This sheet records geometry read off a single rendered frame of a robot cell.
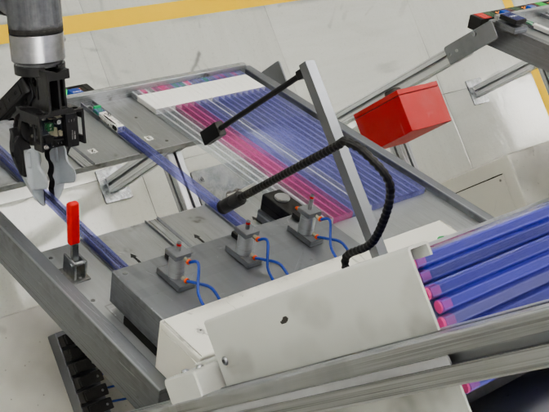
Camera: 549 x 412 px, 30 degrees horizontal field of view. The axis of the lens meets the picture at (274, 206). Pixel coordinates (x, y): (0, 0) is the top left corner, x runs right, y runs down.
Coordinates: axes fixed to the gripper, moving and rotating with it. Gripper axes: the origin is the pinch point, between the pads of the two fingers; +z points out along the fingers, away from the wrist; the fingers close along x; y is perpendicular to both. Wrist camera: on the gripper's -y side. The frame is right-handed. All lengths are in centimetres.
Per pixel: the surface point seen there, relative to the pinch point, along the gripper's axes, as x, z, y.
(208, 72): 49, -7, -24
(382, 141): 90, 14, -18
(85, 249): -1.6, 4.5, 13.4
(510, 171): 135, 30, -17
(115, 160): 16.1, -0.4, -6.4
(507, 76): 205, 26, -72
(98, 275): -3.3, 6.1, 19.5
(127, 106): 28.4, -4.5, -21.6
